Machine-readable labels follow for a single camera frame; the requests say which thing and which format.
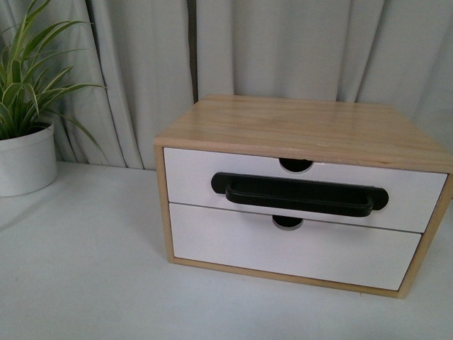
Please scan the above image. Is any green striped potted plant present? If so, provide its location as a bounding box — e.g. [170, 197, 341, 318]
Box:
[1, 1, 103, 148]

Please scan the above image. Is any white plant pot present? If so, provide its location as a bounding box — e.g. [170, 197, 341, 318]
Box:
[0, 124, 57, 197]

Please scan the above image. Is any black drawer handle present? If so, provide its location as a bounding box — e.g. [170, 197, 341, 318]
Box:
[211, 172, 389, 217]

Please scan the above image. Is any white drawer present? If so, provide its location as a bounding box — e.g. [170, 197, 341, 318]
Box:
[164, 148, 447, 233]
[170, 204, 420, 290]

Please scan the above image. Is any grey curtain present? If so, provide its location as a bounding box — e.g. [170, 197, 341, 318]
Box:
[32, 1, 452, 169]

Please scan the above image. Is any light wooden drawer cabinet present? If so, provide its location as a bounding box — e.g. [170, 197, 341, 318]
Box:
[154, 95, 452, 298]

